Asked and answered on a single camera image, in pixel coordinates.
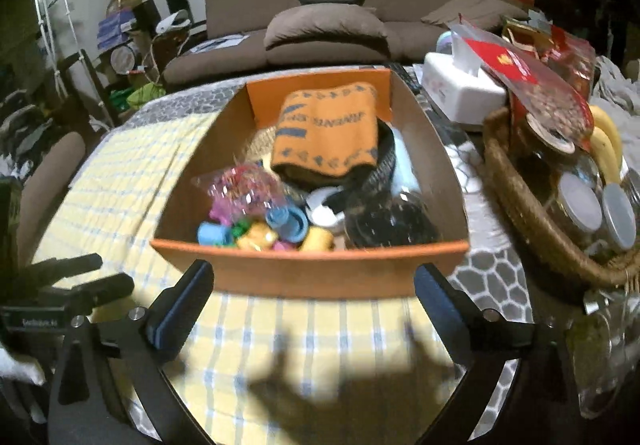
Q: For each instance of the jar with white lid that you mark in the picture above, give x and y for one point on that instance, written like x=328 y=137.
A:
x=550 y=135

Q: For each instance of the blue cardboard boxes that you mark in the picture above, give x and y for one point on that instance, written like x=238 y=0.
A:
x=115 y=27

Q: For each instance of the flat brown cushion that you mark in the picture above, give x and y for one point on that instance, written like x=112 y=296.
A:
x=470 y=10

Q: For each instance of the pile of colourful small toys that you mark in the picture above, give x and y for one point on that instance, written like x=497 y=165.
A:
x=240 y=187

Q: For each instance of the red snack bag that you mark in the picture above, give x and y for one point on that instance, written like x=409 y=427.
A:
x=505 y=62

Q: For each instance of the green hair roller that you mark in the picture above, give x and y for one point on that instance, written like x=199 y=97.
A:
x=241 y=227

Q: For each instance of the orange patterned towel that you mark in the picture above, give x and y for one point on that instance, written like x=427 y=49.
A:
x=325 y=125

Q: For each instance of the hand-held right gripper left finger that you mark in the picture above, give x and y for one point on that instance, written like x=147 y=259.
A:
x=185 y=305

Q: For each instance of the black remote control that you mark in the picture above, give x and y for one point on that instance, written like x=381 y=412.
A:
x=407 y=75

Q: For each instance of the white headset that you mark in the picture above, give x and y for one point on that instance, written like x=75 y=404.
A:
x=172 y=21

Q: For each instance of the orange cardboard box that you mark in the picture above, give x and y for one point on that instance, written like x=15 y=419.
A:
x=300 y=275

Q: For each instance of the woven basket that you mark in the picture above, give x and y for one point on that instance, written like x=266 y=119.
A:
x=525 y=225

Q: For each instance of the large brown cushion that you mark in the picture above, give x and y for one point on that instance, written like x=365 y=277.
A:
x=325 y=27

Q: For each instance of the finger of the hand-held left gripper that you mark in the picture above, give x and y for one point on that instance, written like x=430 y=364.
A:
x=60 y=272
x=100 y=295

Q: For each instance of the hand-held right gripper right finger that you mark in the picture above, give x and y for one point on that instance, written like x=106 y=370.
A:
x=442 y=310

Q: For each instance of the yellow hair roller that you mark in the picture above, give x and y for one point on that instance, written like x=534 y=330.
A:
x=260 y=237
x=320 y=239

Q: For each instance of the wooden hairbrush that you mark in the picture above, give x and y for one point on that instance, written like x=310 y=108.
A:
x=260 y=142

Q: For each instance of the white measuring scoop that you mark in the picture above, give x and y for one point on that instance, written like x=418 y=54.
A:
x=320 y=215

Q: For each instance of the green bag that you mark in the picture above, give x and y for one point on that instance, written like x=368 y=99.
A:
x=140 y=97

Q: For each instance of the clear bag of dark beads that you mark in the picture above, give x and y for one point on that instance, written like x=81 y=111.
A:
x=390 y=222

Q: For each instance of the glass jar grey lid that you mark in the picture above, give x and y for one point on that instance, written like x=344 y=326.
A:
x=577 y=200
x=620 y=215

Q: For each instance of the white cloth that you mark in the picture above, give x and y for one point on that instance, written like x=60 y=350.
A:
x=620 y=85

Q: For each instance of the pink hair roller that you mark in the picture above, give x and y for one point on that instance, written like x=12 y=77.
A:
x=220 y=214
x=282 y=246

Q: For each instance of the yellow banana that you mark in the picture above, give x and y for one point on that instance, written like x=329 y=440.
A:
x=607 y=125
x=605 y=160

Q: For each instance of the black speaker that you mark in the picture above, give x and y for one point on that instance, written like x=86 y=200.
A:
x=175 y=0
x=147 y=15

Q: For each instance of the yellow plaid tablecloth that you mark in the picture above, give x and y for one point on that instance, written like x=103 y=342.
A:
x=275 y=325

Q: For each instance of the white tissue box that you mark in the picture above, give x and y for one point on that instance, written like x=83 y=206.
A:
x=465 y=95

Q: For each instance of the round tin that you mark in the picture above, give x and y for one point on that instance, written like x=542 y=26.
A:
x=122 y=59

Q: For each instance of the brown padded chair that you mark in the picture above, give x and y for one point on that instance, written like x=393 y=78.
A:
x=50 y=185

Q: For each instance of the clear glass jar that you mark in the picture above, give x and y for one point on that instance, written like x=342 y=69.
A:
x=600 y=350

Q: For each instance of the white papers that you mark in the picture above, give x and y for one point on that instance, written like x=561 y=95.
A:
x=220 y=44

